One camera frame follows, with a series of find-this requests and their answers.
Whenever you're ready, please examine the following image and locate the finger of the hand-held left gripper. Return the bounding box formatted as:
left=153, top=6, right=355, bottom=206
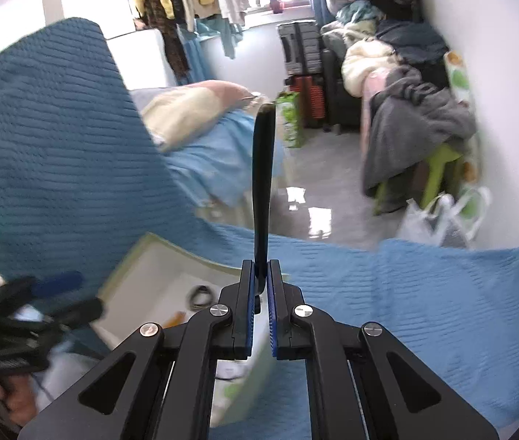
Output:
left=50, top=297, right=105, bottom=329
left=29, top=270, right=85, bottom=298

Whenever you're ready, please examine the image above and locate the pile of clothes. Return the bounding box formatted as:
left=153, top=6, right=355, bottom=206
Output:
left=323, top=0, right=451, bottom=89

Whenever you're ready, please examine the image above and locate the black beige patterned bracelet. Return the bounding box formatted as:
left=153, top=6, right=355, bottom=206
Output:
left=188, top=285, right=215, bottom=311

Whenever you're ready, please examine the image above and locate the green jewelry box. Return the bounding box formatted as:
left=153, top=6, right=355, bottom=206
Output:
left=89, top=232, right=288, bottom=428

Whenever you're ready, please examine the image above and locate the cream fluffy blanket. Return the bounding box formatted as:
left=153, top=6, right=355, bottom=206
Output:
left=341, top=38, right=400, bottom=98

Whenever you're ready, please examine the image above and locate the green plastic stool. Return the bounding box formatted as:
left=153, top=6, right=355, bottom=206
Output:
left=373, top=144, right=465, bottom=215

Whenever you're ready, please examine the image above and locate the black headband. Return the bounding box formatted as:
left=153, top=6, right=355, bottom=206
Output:
left=252, top=103, right=277, bottom=276

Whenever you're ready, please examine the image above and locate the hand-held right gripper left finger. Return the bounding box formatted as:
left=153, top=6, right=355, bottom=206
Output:
left=18, top=259, right=257, bottom=440

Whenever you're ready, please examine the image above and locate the red suitcase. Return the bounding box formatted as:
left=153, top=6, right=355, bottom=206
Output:
left=286, top=73, right=327, bottom=130

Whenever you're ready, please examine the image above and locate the grey suitcase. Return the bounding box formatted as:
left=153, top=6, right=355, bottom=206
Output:
left=277, top=20, right=323, bottom=77

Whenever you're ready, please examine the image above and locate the white green patterned board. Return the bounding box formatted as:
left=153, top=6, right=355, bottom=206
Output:
left=442, top=49, right=483, bottom=185

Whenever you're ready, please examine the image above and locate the person's left hand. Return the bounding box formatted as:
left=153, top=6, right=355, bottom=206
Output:
left=0, top=369, right=39, bottom=428

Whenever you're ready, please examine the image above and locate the white tote bag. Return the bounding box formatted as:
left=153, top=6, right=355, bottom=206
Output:
left=396, top=185, right=492, bottom=251

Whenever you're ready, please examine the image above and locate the light blue duvet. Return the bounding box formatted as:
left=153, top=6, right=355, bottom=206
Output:
left=162, top=110, right=288, bottom=208

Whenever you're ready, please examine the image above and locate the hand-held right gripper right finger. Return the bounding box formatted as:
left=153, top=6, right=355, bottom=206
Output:
left=265, top=259, right=501, bottom=440

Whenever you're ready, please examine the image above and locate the white cabinet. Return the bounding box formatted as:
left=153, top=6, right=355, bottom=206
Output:
left=43, top=0, right=178, bottom=91

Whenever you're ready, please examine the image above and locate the green patterned bag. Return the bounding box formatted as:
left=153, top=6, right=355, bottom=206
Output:
left=275, top=91, right=306, bottom=149

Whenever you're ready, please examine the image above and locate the blue textured blanket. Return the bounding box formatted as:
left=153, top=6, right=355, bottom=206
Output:
left=0, top=17, right=519, bottom=440

